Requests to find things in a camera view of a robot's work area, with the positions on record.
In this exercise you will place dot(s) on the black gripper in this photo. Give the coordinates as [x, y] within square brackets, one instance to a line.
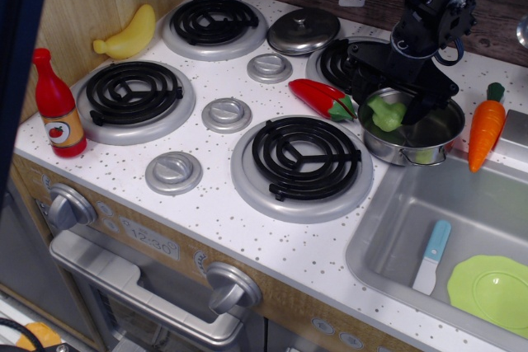
[375, 65]

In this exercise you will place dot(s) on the green toy broccoli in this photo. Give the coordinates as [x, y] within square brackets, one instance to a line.
[386, 116]

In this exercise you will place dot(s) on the small steel pot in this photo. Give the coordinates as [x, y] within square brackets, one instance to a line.
[424, 143]

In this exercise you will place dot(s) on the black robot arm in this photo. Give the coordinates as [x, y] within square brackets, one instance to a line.
[428, 35]

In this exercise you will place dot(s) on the red toy chili pepper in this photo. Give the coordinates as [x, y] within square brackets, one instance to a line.
[327, 101]

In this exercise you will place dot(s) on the back right stove burner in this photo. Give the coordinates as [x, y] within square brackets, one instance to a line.
[329, 65]

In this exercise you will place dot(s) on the stove burner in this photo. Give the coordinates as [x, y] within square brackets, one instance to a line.
[133, 102]
[214, 30]
[301, 169]
[329, 65]

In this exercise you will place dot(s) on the orange toy carrot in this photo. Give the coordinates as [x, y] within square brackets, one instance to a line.
[487, 123]

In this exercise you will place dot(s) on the steel pot lid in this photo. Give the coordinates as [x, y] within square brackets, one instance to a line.
[303, 31]

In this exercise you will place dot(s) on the front right stove burner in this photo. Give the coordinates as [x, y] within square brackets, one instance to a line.
[301, 169]

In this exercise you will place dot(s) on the grey top knob back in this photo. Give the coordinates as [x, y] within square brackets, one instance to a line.
[269, 68]

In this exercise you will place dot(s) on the hanging steel utensil right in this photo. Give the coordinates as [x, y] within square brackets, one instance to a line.
[522, 31]

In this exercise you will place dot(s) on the grey toy sink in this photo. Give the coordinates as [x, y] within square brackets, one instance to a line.
[487, 211]

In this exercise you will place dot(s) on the grey top knob middle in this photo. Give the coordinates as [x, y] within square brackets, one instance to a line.
[226, 115]

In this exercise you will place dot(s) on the back left stove burner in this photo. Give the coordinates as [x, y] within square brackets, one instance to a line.
[214, 30]

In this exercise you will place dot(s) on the light green toy plate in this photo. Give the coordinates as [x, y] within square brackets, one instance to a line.
[493, 288]

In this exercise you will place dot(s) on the grey top knob front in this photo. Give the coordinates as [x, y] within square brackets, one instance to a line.
[173, 173]

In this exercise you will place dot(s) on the grey oven knob right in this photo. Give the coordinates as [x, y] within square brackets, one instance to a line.
[233, 291]

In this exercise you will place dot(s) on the grey oven knob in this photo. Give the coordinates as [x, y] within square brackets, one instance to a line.
[233, 291]
[69, 208]

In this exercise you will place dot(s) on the front left stove burner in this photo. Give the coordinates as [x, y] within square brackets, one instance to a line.
[133, 102]

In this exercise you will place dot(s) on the yellow toy banana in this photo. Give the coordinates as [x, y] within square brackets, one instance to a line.
[133, 39]

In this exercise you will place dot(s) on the red toy ketchup bottle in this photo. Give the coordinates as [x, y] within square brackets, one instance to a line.
[57, 109]

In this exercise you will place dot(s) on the grey oven knob left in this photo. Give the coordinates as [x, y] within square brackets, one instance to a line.
[69, 208]

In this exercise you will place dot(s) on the yellow object bottom left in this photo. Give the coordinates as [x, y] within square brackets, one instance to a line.
[46, 336]

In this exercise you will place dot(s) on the blue handled toy knife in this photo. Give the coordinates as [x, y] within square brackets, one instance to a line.
[425, 279]

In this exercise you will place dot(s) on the grey oven door handle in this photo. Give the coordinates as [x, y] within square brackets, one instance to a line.
[143, 315]

